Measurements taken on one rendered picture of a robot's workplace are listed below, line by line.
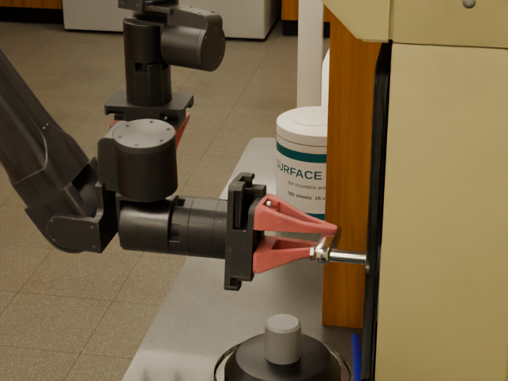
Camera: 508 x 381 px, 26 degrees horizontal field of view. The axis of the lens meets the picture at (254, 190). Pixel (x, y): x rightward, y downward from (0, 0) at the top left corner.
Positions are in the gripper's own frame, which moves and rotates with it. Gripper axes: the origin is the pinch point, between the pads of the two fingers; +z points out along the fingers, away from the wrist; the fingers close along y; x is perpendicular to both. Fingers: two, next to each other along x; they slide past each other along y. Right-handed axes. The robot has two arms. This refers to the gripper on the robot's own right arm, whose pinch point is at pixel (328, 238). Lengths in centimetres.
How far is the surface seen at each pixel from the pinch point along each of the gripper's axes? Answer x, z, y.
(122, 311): 202, -80, -83
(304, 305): 35.0, -6.0, -18.8
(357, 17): -15.0, 2.7, 21.7
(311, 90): 107, -16, -1
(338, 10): -15.0, 1.2, 22.1
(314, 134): 55, -8, 0
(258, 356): -19.4, -3.0, -4.7
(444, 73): -14.2, 9.5, 17.7
